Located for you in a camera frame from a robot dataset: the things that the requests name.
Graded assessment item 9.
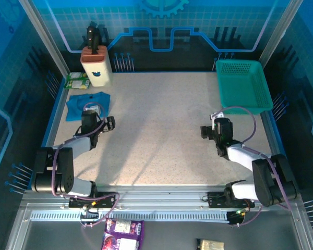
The aluminium frame post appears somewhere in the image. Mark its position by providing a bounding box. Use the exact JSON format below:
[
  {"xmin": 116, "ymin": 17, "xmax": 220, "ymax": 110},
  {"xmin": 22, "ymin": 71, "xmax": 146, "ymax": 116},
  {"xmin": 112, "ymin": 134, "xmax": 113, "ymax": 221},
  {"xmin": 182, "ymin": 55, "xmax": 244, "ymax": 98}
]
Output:
[
  {"xmin": 18, "ymin": 0, "xmax": 70, "ymax": 76},
  {"xmin": 259, "ymin": 0, "xmax": 305, "ymax": 62}
]

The dark gold packet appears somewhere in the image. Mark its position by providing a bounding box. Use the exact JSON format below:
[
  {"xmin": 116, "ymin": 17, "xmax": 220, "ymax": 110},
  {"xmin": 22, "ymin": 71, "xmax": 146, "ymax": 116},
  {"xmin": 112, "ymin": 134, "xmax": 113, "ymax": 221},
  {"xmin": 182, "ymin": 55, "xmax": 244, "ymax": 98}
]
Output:
[{"xmin": 196, "ymin": 238, "xmax": 225, "ymax": 250}]

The blue t-shirt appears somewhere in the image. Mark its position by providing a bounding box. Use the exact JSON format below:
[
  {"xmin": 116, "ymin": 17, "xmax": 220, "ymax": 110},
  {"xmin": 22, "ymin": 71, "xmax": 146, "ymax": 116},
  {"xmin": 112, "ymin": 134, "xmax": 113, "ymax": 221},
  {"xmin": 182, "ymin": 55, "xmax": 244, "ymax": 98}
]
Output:
[{"xmin": 66, "ymin": 91, "xmax": 111, "ymax": 121}]

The green snack packet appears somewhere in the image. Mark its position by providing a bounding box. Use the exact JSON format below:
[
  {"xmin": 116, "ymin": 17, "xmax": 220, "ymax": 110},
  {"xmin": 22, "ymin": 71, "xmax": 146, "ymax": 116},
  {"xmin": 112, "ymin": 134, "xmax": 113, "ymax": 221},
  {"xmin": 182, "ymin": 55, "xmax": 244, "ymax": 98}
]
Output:
[
  {"xmin": 67, "ymin": 72, "xmax": 87, "ymax": 81},
  {"xmin": 64, "ymin": 79, "xmax": 91, "ymax": 90}
]

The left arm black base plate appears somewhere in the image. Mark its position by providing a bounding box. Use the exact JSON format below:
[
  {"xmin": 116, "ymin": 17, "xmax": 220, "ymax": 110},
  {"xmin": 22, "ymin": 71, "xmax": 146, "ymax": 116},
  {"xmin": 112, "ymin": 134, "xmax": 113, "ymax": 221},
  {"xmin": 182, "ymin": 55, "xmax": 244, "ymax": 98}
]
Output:
[{"xmin": 68, "ymin": 192, "xmax": 116, "ymax": 209}]

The cream knife block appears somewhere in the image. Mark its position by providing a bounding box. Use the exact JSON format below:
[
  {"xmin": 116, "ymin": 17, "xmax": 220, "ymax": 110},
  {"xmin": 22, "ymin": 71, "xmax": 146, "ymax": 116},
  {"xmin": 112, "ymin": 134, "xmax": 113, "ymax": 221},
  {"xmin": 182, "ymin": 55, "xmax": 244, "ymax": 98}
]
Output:
[{"xmin": 80, "ymin": 44, "xmax": 113, "ymax": 88}]

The green plastic basket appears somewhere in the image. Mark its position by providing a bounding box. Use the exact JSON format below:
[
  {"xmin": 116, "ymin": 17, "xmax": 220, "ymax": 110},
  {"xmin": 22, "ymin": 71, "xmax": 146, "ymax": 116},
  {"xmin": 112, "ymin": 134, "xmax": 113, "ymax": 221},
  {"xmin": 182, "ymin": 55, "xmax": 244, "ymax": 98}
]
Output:
[{"xmin": 215, "ymin": 59, "xmax": 274, "ymax": 115}]

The aluminium frame rail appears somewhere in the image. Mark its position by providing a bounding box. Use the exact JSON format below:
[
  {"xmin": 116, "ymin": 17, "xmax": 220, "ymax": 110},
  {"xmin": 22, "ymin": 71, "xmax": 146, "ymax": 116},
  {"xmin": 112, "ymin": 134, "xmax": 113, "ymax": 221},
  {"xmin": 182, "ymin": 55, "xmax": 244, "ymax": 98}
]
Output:
[{"xmin": 20, "ymin": 185, "xmax": 303, "ymax": 209}]

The slotted grey cable duct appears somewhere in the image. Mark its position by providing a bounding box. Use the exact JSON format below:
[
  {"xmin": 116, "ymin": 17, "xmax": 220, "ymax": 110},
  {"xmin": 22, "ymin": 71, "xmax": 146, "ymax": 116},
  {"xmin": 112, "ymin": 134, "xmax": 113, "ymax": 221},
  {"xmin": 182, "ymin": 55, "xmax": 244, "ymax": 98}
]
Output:
[{"xmin": 30, "ymin": 211, "xmax": 230, "ymax": 223}]

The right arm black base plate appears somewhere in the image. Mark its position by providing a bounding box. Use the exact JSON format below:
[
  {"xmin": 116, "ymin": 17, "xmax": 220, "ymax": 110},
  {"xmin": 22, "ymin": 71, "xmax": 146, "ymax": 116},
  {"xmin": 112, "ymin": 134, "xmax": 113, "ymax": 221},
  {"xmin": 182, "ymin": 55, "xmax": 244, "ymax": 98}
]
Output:
[{"xmin": 207, "ymin": 191, "xmax": 255, "ymax": 209}]

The small black electronics box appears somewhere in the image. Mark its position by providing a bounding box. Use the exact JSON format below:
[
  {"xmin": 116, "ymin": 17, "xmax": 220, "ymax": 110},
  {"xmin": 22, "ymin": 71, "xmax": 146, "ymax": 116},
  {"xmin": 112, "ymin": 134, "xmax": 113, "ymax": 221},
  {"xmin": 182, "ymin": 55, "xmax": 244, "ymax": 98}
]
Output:
[{"xmin": 227, "ymin": 209, "xmax": 250, "ymax": 226}]

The purple snack bag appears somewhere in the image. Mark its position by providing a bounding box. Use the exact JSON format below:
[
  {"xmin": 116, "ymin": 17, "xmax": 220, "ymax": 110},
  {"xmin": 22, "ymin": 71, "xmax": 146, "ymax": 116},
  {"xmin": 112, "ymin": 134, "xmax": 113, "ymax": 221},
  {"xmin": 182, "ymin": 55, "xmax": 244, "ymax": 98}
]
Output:
[{"xmin": 98, "ymin": 215, "xmax": 145, "ymax": 250}]

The black knife handle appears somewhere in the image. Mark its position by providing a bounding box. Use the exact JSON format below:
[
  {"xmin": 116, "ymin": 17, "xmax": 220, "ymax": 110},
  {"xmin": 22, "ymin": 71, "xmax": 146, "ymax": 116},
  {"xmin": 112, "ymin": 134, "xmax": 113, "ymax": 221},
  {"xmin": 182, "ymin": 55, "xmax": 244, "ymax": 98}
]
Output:
[
  {"xmin": 86, "ymin": 27, "xmax": 94, "ymax": 49},
  {"xmin": 91, "ymin": 33, "xmax": 100, "ymax": 55}
]

